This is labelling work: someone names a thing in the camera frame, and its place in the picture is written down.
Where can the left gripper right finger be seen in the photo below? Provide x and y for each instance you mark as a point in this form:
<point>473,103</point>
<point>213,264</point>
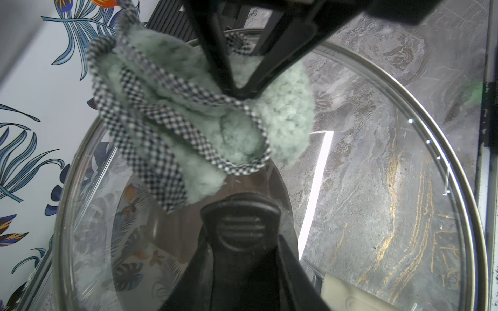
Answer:
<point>295,290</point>

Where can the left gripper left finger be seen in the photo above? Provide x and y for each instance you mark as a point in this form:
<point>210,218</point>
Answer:
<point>193,291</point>

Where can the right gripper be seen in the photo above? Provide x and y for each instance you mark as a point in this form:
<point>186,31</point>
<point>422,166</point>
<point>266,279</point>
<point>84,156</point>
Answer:
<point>287,37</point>

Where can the green checkered cloth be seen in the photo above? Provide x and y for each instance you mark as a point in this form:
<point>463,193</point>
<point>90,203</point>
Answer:
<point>173,125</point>

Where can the glass pot lid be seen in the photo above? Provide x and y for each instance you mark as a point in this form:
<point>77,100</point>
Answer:
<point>380,203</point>

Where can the black tool case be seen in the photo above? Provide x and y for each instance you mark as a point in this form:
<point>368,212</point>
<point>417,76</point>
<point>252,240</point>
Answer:
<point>169,17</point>

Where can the frying pan cream handle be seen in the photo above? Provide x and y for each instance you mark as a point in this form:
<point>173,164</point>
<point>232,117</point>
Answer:
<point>242,222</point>

